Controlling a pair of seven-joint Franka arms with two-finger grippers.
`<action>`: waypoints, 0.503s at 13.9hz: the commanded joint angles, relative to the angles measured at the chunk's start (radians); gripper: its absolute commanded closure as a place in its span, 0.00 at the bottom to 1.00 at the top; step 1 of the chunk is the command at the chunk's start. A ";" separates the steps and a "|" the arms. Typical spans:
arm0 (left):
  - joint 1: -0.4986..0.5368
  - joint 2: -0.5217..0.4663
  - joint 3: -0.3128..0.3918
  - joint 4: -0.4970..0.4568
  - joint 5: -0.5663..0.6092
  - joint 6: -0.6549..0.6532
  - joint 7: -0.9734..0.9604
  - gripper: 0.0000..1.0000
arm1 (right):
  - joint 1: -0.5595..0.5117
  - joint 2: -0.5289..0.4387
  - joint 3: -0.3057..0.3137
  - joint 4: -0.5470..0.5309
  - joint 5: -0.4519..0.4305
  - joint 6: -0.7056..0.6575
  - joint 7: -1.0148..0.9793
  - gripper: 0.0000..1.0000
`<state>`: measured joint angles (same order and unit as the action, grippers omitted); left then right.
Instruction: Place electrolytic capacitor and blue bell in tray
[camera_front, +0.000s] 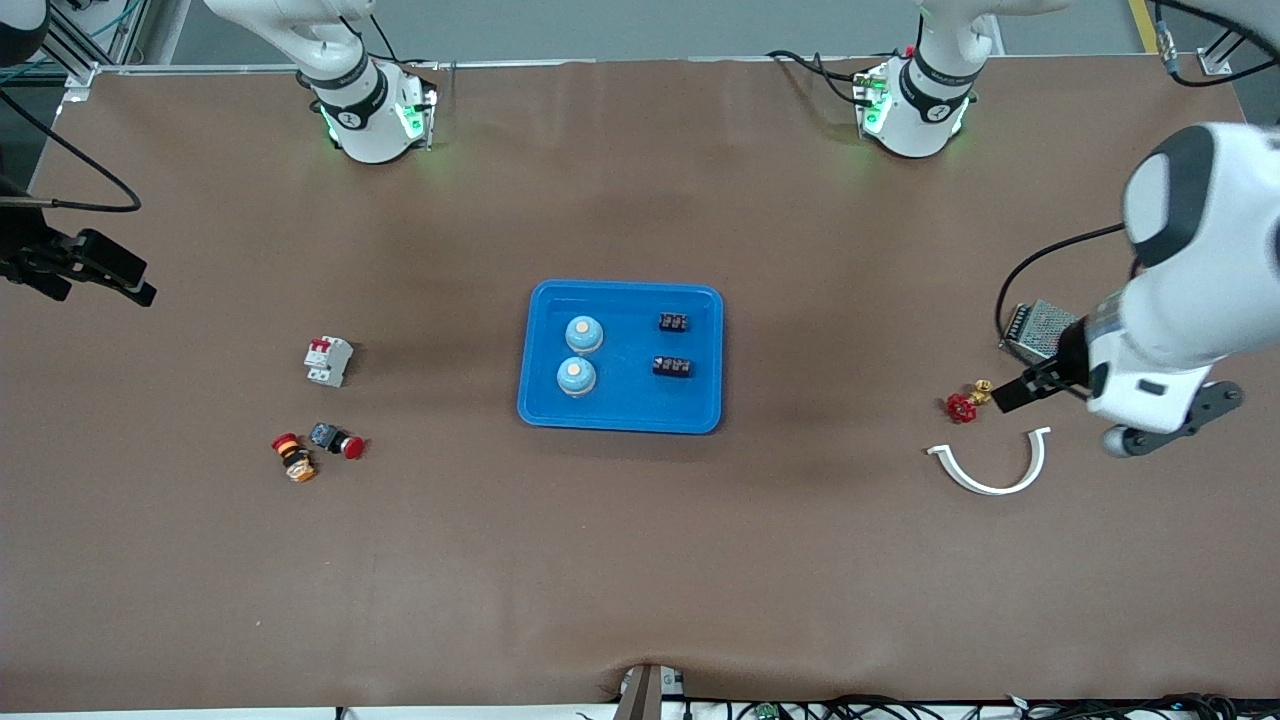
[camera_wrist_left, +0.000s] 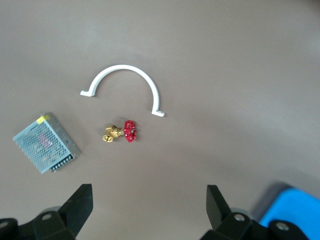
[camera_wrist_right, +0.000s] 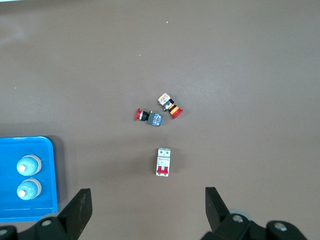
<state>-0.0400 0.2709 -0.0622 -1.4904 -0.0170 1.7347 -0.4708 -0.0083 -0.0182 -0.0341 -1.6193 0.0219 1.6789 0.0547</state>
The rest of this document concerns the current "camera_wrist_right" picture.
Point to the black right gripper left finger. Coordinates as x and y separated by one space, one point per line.
75 212

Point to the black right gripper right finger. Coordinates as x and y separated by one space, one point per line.
217 215

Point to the blue dome desk bell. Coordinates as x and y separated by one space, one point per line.
30 163
30 187

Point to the blue plastic tray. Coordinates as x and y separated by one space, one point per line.
7 150

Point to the white red circuit breaker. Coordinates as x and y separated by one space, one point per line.
163 160

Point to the red emergency stop orange collar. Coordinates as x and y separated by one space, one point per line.
175 111

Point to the red pushbutton with blue block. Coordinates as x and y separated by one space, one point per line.
155 119

